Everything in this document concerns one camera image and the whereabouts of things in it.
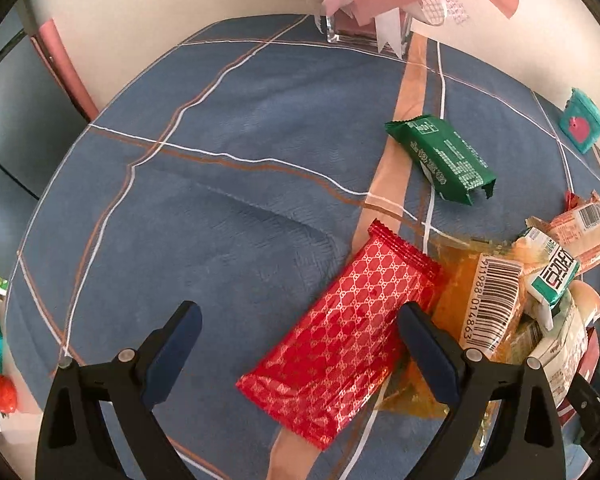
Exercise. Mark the orange clear snack packet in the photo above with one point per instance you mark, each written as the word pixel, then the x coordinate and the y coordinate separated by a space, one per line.
pixel 460 280

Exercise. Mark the glass vase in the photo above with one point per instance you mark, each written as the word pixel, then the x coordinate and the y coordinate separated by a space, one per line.
pixel 345 30

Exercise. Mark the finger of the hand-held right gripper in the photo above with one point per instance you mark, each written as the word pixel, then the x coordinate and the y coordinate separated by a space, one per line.
pixel 587 415

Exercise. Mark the teal box with pink heart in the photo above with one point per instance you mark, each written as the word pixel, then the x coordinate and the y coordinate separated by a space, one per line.
pixel 580 125

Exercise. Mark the plain red snack packet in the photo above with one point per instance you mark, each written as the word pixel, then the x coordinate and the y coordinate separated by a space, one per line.
pixel 571 201

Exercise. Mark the clear bun packet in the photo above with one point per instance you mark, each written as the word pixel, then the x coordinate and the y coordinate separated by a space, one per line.
pixel 586 300

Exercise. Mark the red patterned snack packet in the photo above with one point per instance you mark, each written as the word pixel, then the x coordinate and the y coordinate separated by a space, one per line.
pixel 340 330

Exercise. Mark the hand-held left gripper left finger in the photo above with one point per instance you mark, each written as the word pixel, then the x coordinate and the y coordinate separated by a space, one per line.
pixel 180 340

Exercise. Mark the pink board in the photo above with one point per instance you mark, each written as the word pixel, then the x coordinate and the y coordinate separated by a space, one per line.
pixel 62 70

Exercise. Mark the blue plaid tablecloth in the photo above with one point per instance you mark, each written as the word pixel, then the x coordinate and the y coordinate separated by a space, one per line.
pixel 230 210

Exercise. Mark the orange white snack packet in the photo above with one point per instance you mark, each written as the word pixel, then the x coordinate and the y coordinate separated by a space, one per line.
pixel 580 235

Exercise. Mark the red plastic toy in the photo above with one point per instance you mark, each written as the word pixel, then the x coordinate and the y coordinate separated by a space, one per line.
pixel 1 392

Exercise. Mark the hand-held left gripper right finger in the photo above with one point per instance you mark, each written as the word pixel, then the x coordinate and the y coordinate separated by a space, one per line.
pixel 425 345

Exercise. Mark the clear biscuit packet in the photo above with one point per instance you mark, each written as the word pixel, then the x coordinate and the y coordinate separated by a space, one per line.
pixel 555 355

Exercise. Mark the green white snack packet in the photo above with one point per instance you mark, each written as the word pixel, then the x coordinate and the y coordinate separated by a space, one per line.
pixel 555 270

